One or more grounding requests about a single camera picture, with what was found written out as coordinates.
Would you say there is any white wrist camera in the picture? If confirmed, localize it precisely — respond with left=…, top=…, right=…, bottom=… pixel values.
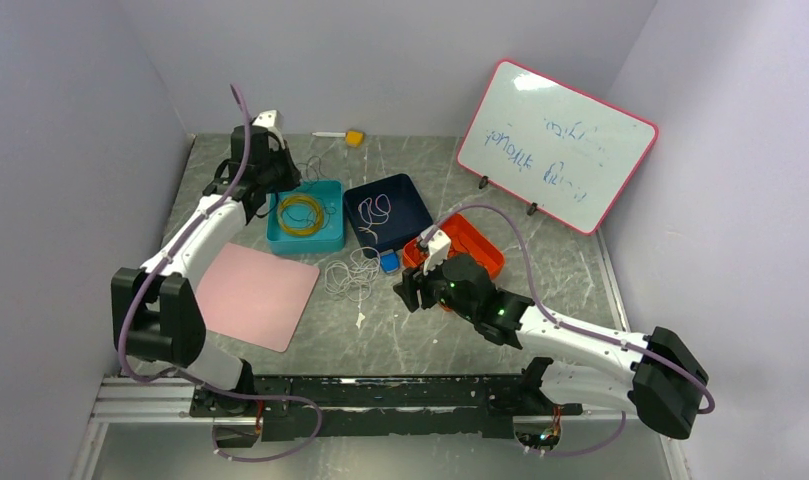
left=252, top=110, right=285, bottom=146
left=417, top=225, right=452, bottom=275

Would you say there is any teal plastic tray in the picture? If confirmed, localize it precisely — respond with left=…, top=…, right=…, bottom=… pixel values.
left=266, top=180, right=345, bottom=256

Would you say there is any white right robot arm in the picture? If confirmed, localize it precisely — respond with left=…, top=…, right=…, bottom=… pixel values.
left=393, top=255, right=709, bottom=440

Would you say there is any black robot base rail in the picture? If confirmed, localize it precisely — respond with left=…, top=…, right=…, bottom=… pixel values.
left=189, top=357, right=582, bottom=450

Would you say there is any pink clipboard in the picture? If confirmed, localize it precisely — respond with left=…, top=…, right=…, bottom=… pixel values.
left=196, top=243, right=320, bottom=353

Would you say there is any short white cable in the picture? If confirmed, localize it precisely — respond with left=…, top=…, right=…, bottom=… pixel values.
left=357, top=193, right=393, bottom=245

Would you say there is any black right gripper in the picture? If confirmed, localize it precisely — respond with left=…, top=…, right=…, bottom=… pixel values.
left=393, top=250, right=478, bottom=322

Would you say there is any navy blue plastic tray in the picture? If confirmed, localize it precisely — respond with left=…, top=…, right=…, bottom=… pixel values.
left=343, top=173, right=433, bottom=252

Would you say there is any yellow block eraser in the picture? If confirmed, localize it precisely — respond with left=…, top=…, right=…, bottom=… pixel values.
left=343, top=130, right=365, bottom=148

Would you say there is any orange plastic tray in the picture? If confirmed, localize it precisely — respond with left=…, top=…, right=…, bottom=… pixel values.
left=402, top=212, right=506, bottom=313

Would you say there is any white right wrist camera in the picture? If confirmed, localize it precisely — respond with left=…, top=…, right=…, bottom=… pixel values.
left=417, top=225, right=452, bottom=275

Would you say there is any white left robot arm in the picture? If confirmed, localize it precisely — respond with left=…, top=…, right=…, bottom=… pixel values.
left=110, top=125, right=301, bottom=416

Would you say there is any yellow coiled cable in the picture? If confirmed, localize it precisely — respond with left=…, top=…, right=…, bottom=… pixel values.
left=276, top=193, right=330, bottom=238

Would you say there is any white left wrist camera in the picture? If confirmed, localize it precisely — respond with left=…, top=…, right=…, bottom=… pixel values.
left=252, top=110, right=285, bottom=146

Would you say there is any pink framed whiteboard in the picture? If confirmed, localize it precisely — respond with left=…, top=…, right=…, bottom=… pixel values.
left=457, top=59, right=659, bottom=235

